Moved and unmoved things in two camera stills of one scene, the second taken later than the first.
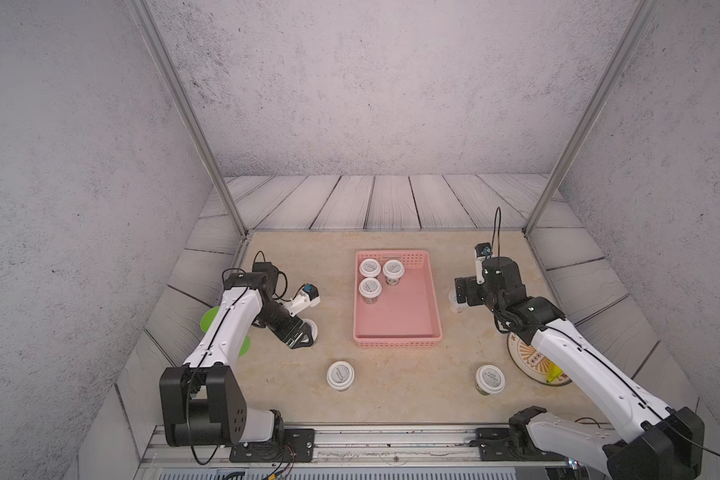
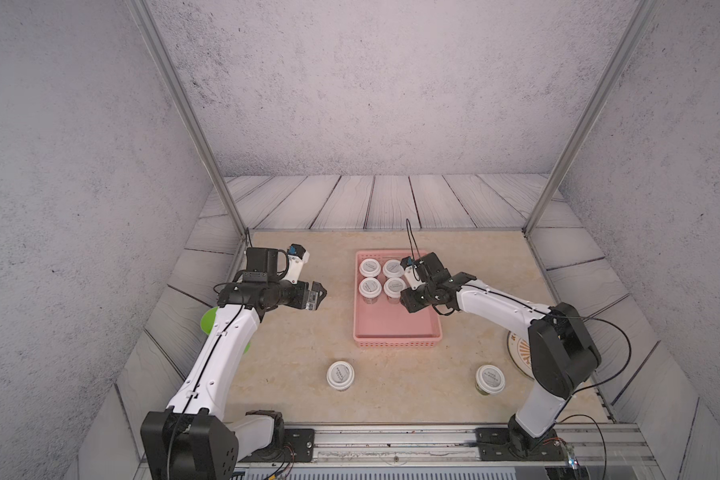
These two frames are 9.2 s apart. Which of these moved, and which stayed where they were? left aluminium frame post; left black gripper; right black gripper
Moved: left black gripper; right black gripper
Stayed: left aluminium frame post
